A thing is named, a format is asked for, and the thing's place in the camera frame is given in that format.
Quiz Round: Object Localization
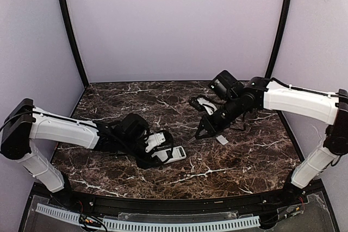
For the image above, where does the white battery cover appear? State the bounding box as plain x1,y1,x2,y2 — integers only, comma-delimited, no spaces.
216,135,228,145

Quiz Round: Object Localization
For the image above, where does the white remote control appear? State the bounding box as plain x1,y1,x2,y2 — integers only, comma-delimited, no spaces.
152,146,187,164

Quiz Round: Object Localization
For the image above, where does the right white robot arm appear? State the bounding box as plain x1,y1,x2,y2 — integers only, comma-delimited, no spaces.
195,71,347,190

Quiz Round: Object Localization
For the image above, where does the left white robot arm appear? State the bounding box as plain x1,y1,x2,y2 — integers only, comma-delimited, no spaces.
1,99,173,194

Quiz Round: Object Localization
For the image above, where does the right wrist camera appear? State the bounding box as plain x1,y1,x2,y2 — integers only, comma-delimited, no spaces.
208,70,244,101

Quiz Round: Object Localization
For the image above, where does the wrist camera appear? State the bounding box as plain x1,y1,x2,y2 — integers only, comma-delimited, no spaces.
120,113,150,141
208,70,244,101

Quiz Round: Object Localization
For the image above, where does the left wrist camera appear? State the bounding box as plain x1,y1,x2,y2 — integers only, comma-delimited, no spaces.
120,113,150,141

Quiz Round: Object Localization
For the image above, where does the black front rail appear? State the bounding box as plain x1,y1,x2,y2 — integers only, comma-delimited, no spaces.
51,190,305,215

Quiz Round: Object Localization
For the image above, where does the white slotted cable duct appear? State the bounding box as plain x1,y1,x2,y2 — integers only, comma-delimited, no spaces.
35,203,260,231

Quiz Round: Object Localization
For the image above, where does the right black frame post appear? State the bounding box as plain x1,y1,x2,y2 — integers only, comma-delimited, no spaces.
264,0,291,78

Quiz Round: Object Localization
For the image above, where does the black frame post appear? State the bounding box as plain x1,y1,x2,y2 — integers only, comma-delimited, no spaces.
264,0,291,78
59,0,89,89

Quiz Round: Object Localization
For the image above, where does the left black frame post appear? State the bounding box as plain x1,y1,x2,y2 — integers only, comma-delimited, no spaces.
59,0,89,89

